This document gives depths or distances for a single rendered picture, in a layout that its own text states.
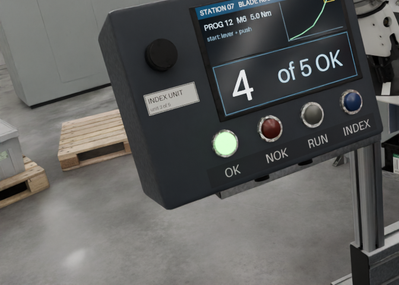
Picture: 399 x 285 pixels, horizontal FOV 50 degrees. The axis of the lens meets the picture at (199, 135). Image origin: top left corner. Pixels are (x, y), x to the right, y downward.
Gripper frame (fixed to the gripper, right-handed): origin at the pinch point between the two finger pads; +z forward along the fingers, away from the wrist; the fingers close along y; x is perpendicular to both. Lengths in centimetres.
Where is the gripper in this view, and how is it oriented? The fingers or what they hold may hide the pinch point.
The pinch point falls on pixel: (385, 72)
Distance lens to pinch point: 104.8
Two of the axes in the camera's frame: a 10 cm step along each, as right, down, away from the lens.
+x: -8.2, 5.4, -1.8
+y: -3.8, -2.7, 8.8
